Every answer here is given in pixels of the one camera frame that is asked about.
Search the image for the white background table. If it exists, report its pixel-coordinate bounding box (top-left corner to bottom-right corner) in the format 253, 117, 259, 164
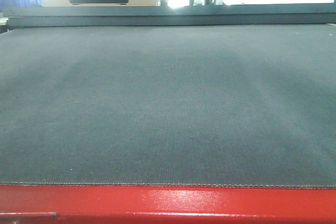
223, 0, 335, 6

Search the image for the dark grey conveyor belt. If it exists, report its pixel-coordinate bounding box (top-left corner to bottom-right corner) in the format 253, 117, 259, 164
1, 25, 335, 188

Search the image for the dark conveyor back rail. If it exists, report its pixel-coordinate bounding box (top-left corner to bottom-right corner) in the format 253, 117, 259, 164
3, 3, 335, 28

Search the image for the red conveyor frame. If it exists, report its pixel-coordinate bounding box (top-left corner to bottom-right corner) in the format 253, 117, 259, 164
1, 185, 335, 223

